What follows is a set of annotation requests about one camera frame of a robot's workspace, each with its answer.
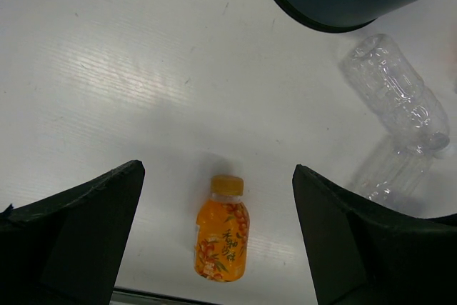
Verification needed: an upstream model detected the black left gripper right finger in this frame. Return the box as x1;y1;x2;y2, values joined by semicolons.
292;165;456;304

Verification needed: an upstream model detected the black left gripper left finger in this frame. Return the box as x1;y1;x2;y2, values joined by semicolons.
1;160;145;304

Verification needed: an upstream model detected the clear crushed bottle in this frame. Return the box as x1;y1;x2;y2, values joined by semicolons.
340;34;453;158

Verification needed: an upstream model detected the small orange juice bottle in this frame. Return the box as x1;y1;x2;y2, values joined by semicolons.
194;175;250;283

